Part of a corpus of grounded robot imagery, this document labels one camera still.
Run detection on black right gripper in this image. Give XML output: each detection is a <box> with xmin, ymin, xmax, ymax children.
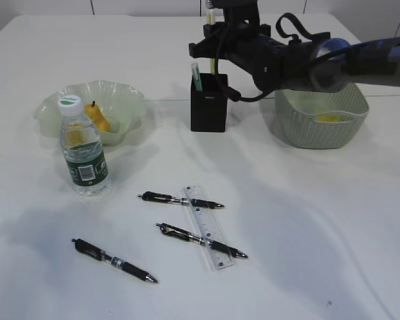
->
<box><xmin>187</xmin><ymin>19</ymin><xmax>274</xmax><ymax>67</ymax></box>

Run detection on mint green pen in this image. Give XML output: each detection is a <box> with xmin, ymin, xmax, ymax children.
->
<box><xmin>191</xmin><ymin>63</ymin><xmax>203</xmax><ymax>91</ymax></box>

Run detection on yellow waste paper wrapper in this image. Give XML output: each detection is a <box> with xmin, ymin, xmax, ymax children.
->
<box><xmin>316</xmin><ymin>109</ymin><xmax>342</xmax><ymax>122</ymax></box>

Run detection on yellow pear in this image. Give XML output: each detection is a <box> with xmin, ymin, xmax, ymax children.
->
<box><xmin>85</xmin><ymin>101</ymin><xmax>111</xmax><ymax>132</ymax></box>

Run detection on clear water bottle green label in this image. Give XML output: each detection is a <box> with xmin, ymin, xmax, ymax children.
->
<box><xmin>58</xmin><ymin>95</ymin><xmax>111</xmax><ymax>197</ymax></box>

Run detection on yellow pen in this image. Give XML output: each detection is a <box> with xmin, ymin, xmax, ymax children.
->
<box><xmin>206</xmin><ymin>9</ymin><xmax>215</xmax><ymax>75</ymax></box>

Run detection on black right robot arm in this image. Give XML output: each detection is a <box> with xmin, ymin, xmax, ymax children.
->
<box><xmin>189</xmin><ymin>22</ymin><xmax>400</xmax><ymax>103</ymax></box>

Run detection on black square pen holder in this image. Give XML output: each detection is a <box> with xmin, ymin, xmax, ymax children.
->
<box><xmin>190</xmin><ymin>73</ymin><xmax>228</xmax><ymax>133</ymax></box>

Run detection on green woven plastic basket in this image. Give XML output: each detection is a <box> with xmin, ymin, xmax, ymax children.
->
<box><xmin>275</xmin><ymin>83</ymin><xmax>369</xmax><ymax>149</ymax></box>

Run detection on green ruffled glass plate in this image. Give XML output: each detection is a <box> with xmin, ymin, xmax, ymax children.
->
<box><xmin>34</xmin><ymin>80</ymin><xmax>146</xmax><ymax>146</ymax></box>

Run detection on black pen upper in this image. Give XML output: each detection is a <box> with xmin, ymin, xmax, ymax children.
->
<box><xmin>137</xmin><ymin>191</ymin><xmax>225</xmax><ymax>209</ymax></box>

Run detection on black pen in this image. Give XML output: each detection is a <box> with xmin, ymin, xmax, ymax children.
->
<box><xmin>156</xmin><ymin>223</ymin><xmax>248</xmax><ymax>259</ymax></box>
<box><xmin>71</xmin><ymin>239</ymin><xmax>159</xmax><ymax>284</ymax></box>
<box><xmin>137</xmin><ymin>191</ymin><xmax>225</xmax><ymax>209</ymax></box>

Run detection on clear plastic ruler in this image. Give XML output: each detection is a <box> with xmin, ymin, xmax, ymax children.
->
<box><xmin>182</xmin><ymin>185</ymin><xmax>236</xmax><ymax>270</ymax></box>

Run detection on black pen middle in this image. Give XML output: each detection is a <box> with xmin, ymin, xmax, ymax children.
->
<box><xmin>156</xmin><ymin>223</ymin><xmax>248</xmax><ymax>259</ymax></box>

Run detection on black pen lower left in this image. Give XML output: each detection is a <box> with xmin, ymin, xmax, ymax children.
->
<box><xmin>71</xmin><ymin>239</ymin><xmax>159</xmax><ymax>284</ymax></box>

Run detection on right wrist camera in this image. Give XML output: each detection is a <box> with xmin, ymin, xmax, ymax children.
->
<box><xmin>205</xmin><ymin>0</ymin><xmax>260</xmax><ymax>27</ymax></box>

